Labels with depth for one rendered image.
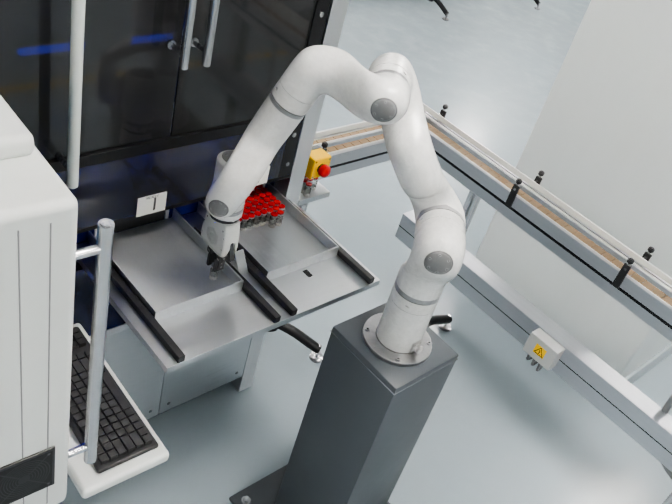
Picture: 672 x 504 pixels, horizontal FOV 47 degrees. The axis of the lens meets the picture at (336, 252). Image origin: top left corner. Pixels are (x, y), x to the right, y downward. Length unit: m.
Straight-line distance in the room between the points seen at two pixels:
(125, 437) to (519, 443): 1.85
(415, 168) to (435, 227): 0.15
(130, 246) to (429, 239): 0.82
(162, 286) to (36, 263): 0.86
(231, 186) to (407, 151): 0.39
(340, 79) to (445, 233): 0.42
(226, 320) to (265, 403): 1.04
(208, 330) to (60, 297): 0.72
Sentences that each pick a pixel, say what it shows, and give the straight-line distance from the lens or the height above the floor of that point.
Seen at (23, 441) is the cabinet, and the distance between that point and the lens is 1.46.
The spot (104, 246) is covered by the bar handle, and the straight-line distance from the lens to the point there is 1.22.
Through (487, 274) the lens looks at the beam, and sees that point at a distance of 2.96.
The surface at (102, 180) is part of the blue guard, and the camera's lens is 1.91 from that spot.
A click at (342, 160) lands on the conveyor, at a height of 0.90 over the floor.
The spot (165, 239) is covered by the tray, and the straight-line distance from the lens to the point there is 2.15.
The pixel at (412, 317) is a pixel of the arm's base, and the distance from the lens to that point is 1.92.
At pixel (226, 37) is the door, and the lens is 1.90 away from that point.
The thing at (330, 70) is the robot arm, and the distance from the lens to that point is 1.61.
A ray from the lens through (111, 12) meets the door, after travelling 1.71.
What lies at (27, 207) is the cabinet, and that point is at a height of 1.55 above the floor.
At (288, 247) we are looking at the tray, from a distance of 2.20.
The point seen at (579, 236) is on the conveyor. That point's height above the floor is 0.93.
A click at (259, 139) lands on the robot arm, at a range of 1.71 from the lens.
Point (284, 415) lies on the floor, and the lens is 2.92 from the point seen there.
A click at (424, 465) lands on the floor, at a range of 2.95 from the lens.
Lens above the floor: 2.22
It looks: 37 degrees down
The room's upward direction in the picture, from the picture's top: 17 degrees clockwise
